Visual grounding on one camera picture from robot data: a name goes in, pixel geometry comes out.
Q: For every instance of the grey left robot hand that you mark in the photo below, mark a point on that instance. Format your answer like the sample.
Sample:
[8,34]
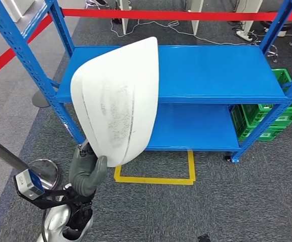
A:
[85,167]

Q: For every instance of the white curved plastic part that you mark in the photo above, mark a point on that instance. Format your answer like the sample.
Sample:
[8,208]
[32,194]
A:
[115,100]

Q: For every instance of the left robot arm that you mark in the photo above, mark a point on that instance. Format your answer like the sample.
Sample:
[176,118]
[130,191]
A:
[53,222]

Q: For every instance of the blue metal shelf rack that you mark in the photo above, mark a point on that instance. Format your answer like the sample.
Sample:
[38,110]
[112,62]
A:
[211,73]

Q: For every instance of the chrome barrier stanchion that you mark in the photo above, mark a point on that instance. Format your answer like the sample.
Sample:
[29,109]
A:
[0,148]
[40,100]

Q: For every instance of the white table leg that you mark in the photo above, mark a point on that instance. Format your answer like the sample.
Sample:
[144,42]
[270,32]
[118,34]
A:
[196,16]
[125,16]
[249,10]

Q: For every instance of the black robot foot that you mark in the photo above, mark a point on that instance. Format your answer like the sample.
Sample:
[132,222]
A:
[204,238]

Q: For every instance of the white cabinet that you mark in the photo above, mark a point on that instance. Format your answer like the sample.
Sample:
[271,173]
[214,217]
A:
[12,8]

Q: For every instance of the white power strip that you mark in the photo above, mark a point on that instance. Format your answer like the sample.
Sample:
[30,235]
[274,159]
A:
[244,35]

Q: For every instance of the green plastic crate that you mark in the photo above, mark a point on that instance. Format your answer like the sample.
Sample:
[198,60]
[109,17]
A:
[283,78]
[271,135]

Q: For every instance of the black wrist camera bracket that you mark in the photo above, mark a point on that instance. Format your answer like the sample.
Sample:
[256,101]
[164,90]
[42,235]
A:
[47,200]

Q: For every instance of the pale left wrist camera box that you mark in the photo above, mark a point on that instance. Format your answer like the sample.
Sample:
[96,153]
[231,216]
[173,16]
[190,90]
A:
[29,185]

